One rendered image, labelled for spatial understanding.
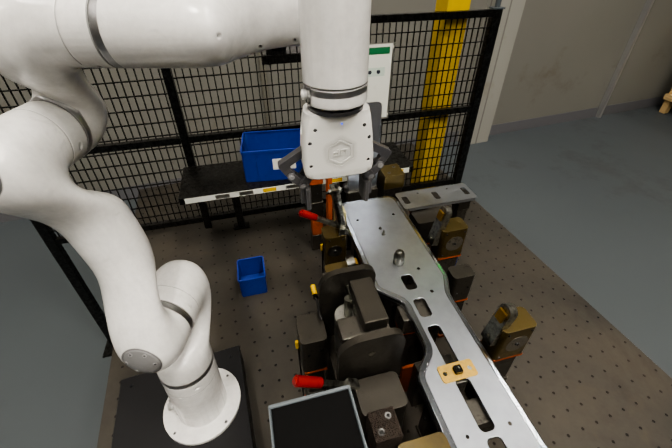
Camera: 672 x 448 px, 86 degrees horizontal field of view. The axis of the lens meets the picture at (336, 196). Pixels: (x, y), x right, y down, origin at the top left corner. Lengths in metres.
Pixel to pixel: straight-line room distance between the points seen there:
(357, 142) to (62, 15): 0.36
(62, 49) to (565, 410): 1.37
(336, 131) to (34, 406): 2.14
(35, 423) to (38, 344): 0.46
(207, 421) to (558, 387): 0.99
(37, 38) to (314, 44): 0.31
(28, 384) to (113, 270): 1.82
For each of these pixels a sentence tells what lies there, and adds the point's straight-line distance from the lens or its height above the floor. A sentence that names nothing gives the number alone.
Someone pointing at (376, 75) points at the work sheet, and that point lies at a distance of 1.51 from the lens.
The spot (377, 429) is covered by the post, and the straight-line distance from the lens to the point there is 0.74.
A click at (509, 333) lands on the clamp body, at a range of 0.97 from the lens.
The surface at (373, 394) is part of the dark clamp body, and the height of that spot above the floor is 1.08.
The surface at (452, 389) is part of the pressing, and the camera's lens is 0.91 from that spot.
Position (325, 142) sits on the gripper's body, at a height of 1.56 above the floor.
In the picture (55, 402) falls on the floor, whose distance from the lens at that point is 2.36.
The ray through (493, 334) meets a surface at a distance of 0.99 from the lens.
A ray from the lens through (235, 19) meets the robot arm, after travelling 0.49.
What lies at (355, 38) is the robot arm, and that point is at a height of 1.69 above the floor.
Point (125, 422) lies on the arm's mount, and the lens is 1.18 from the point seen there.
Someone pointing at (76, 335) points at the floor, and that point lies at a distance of 2.56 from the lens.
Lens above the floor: 1.79
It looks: 36 degrees down
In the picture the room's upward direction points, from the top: straight up
